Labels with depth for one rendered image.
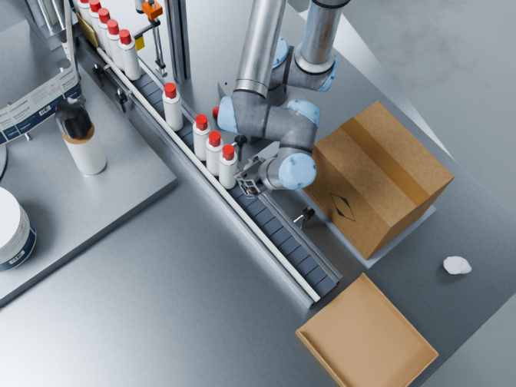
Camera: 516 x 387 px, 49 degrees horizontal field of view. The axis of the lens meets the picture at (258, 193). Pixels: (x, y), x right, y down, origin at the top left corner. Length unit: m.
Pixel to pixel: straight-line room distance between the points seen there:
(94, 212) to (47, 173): 0.19
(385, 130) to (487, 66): 1.85
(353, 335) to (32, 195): 1.01
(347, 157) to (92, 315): 0.82
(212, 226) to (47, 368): 0.60
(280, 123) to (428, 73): 2.07
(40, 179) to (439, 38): 2.35
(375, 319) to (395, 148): 0.49
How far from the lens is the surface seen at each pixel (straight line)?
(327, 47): 1.61
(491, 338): 2.74
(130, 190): 1.74
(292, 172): 1.20
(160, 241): 1.72
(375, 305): 1.71
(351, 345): 1.67
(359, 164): 1.54
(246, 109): 1.25
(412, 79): 3.19
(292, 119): 1.25
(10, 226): 1.61
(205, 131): 1.62
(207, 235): 1.72
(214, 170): 1.70
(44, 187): 1.80
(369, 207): 1.50
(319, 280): 1.65
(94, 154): 1.69
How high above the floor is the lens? 2.44
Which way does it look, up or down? 65 degrees down
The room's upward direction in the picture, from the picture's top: 8 degrees clockwise
